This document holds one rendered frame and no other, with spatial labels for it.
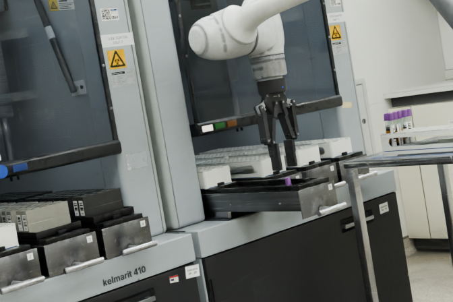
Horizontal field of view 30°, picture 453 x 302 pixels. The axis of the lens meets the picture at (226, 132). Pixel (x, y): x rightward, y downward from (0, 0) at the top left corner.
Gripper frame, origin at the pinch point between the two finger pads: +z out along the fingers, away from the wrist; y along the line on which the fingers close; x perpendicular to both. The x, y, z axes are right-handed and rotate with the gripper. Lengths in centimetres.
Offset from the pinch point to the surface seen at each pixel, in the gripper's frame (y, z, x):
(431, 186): -225, 50, -111
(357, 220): -23.8, 22.4, 1.4
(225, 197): 10.9, 8.4, -12.6
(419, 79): -260, -6, -131
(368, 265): -24.2, 35.3, 2.4
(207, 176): 7.9, 2.9, -21.6
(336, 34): -54, -31, -20
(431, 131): -28.7, -0.1, 26.2
